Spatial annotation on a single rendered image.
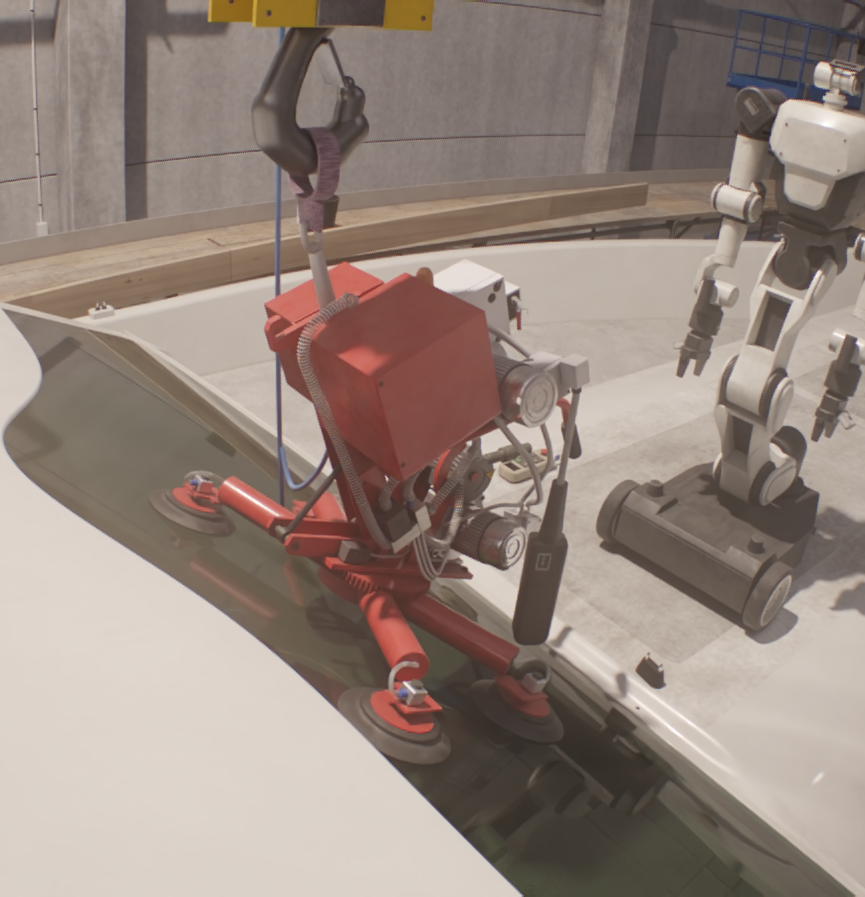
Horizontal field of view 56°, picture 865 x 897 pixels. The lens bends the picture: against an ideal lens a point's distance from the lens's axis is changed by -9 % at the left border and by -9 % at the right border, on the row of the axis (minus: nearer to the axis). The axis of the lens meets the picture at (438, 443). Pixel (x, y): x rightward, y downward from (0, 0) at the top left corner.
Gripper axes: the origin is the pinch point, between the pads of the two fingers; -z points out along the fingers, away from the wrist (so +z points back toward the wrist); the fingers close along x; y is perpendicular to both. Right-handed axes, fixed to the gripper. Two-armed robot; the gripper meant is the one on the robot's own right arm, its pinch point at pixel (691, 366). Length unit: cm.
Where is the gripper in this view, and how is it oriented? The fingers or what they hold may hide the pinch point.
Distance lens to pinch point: 258.1
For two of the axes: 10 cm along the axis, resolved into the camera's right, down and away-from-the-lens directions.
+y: 6.8, 4.1, -6.0
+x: -6.9, 1.0, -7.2
